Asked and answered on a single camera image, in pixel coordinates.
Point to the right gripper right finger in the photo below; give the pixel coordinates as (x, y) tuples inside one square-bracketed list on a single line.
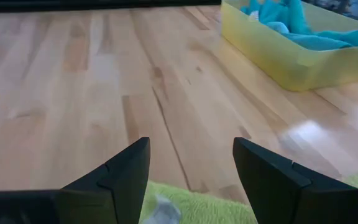
[(291, 196)]

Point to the lime green microfiber towel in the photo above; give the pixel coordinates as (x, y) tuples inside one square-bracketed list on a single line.
[(204, 205)]

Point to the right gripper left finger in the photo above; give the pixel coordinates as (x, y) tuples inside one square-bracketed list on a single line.
[(110, 199)]

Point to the yellow translucent plastic basket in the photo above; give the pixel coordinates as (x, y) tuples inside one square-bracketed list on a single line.
[(278, 56)]

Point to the black aluminium table frame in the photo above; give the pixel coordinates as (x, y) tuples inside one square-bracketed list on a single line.
[(89, 5)]

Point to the light blue microfiber towel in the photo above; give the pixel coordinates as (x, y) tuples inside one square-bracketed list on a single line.
[(315, 42)]

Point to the teal microfiber towel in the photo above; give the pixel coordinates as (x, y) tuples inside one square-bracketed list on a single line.
[(291, 14)]

